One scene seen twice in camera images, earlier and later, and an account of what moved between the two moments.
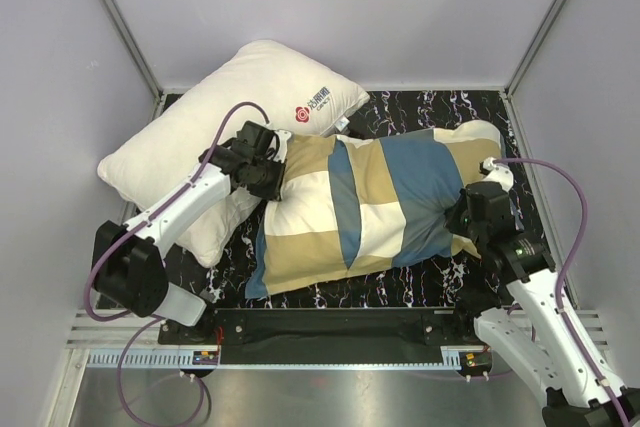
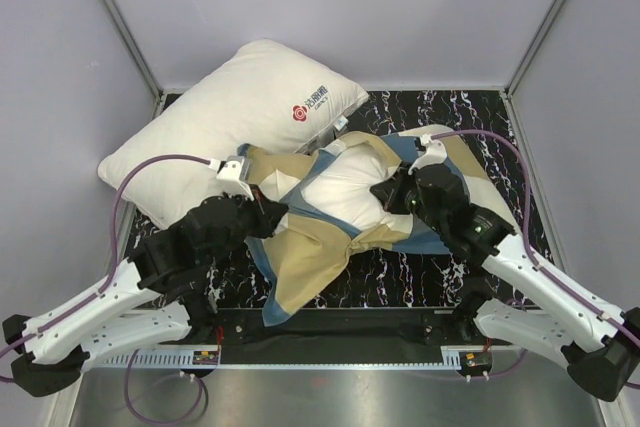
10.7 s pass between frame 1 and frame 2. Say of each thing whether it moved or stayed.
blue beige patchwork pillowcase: moved
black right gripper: moved
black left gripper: moved
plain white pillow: stayed
